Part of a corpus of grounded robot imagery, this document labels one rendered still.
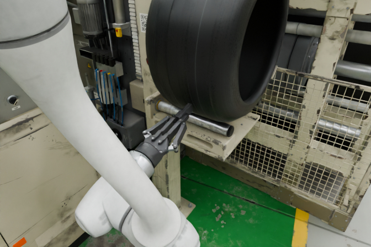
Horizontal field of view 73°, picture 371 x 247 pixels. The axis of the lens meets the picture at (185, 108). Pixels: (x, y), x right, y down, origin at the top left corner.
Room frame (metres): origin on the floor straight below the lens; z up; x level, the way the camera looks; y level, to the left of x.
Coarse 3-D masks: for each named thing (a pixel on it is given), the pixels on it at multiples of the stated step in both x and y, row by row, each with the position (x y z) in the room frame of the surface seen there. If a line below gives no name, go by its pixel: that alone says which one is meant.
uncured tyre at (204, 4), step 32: (160, 0) 0.77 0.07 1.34; (192, 0) 0.71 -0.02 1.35; (224, 0) 0.67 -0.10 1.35; (256, 0) 0.73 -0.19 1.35; (288, 0) 1.00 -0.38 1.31; (160, 32) 0.73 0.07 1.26; (192, 32) 0.67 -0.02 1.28; (224, 32) 0.65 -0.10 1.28; (256, 32) 1.15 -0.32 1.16; (160, 64) 0.72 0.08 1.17; (192, 64) 0.65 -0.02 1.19; (224, 64) 0.63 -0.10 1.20; (256, 64) 1.08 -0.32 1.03; (192, 96) 0.68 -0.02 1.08; (224, 96) 0.65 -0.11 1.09; (256, 96) 0.86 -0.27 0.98
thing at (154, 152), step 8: (160, 136) 0.58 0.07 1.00; (144, 144) 0.53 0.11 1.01; (152, 144) 0.56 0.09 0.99; (160, 144) 0.55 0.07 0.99; (168, 144) 0.56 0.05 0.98; (144, 152) 0.51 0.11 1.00; (152, 152) 0.51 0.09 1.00; (160, 152) 0.53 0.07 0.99; (152, 160) 0.50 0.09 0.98; (160, 160) 0.52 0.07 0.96
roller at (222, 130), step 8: (160, 104) 0.92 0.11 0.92; (168, 104) 0.91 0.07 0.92; (168, 112) 0.88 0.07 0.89; (176, 112) 0.86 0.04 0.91; (192, 112) 0.84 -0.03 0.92; (192, 120) 0.81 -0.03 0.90; (200, 120) 0.80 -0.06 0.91; (208, 120) 0.79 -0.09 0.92; (208, 128) 0.78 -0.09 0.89; (216, 128) 0.75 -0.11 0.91; (224, 128) 0.74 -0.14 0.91; (232, 128) 0.75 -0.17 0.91
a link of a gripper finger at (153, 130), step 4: (168, 116) 0.66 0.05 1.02; (164, 120) 0.65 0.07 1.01; (156, 124) 0.63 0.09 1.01; (160, 124) 0.63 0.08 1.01; (164, 124) 0.64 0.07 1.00; (152, 128) 0.62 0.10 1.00; (156, 128) 0.62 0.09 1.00; (160, 128) 0.63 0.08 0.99; (144, 132) 0.61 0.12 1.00; (152, 132) 0.61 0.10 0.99
